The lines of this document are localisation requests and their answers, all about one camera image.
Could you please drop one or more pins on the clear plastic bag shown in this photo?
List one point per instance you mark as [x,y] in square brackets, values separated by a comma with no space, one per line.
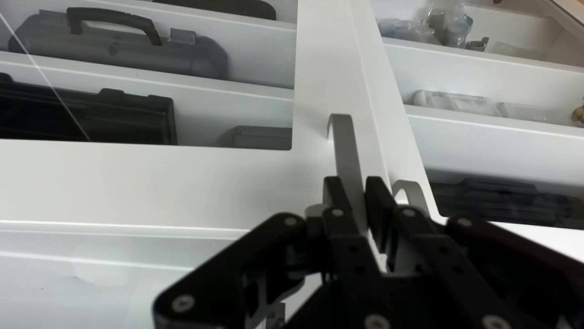
[457,103]

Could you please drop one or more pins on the grey items upper right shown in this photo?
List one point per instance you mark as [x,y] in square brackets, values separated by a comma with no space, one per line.
[444,25]

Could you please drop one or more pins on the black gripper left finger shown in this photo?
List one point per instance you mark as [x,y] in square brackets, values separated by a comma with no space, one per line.
[262,244]

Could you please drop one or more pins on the white glass cabinet door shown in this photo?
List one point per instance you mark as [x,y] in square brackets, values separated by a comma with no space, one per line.
[183,184]
[389,92]

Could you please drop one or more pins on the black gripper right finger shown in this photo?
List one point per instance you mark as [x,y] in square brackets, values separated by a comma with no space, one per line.
[475,268]

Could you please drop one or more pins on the white shelf cabinet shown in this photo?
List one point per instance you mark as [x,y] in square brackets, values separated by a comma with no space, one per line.
[92,275]

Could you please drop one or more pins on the black plastic case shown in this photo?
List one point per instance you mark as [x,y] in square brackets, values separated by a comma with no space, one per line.
[504,198]
[85,116]
[225,8]

